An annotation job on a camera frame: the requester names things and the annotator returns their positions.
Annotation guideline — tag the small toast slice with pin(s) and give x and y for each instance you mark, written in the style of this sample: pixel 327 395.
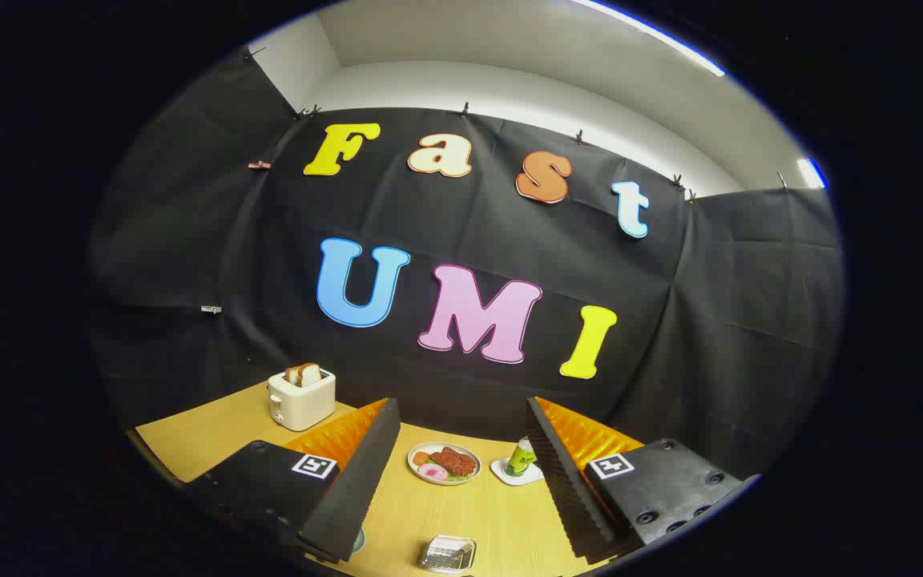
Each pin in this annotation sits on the small toast slice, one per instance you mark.
pixel 292 375

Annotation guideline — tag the pale green plate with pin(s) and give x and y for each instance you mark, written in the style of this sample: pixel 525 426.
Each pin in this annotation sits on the pale green plate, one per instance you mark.
pixel 359 541

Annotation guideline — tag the red meat piece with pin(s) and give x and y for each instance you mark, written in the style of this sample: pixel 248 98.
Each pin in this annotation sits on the red meat piece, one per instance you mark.
pixel 455 461

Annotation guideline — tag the white square coaster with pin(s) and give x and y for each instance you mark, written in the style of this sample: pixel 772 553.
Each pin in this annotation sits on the white square coaster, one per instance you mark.
pixel 509 479

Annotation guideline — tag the green lettuce leaf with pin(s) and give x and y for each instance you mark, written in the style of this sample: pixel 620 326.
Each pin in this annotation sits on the green lettuce leaf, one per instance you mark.
pixel 458 477

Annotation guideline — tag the orange carrot slice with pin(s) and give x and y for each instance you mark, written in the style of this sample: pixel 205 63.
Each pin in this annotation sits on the orange carrot slice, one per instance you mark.
pixel 421 458

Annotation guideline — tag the green drink bottle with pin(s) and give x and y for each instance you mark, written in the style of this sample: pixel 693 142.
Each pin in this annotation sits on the green drink bottle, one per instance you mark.
pixel 519 458

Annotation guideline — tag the white plate with food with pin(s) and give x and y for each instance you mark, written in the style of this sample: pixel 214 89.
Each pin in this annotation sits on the white plate with food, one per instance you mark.
pixel 444 481

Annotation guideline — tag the white toaster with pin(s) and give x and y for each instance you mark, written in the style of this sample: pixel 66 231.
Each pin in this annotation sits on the white toaster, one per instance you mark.
pixel 303 405

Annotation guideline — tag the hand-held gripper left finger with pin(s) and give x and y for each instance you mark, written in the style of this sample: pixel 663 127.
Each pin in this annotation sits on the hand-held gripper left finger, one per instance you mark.
pixel 353 481

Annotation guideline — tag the large toast slice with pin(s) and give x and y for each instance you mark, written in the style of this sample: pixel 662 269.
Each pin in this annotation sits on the large toast slice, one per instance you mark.
pixel 311 373

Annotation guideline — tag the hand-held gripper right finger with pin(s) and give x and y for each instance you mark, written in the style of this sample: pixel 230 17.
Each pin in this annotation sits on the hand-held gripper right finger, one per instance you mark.
pixel 562 473

